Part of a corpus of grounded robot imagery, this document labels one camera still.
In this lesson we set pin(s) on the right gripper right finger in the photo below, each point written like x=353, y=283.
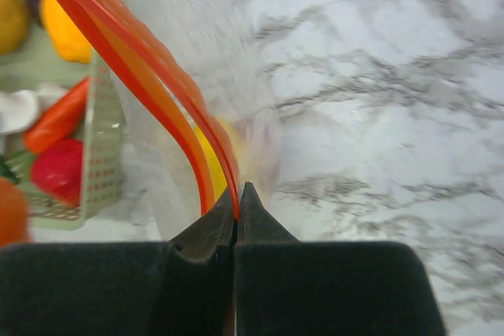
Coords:
x=287, y=287

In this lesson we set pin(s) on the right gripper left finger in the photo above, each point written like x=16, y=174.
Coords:
x=182, y=286

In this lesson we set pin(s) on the clear zip bag orange zipper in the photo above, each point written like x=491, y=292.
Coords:
x=194, y=94

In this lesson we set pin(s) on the green plastic basket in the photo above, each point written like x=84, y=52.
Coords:
x=100, y=131

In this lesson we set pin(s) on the purple toy onion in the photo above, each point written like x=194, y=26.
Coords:
x=268, y=164

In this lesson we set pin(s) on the red toy apple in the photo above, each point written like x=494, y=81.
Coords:
x=58, y=171

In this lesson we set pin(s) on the orange toy pumpkin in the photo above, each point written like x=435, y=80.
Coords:
x=14, y=215

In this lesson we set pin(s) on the orange toy carrot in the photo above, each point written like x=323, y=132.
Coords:
x=60, y=120

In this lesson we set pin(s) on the green toy cucumber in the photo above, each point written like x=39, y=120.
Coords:
x=7, y=173

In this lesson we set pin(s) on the white toy mushroom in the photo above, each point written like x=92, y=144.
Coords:
x=21, y=109

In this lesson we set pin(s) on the yellow bell pepper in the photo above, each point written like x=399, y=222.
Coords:
x=68, y=41

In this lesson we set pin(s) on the dark purple toy eggplant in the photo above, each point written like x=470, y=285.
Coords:
x=34, y=10

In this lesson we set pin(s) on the brown toy potato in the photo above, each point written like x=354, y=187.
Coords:
x=14, y=25

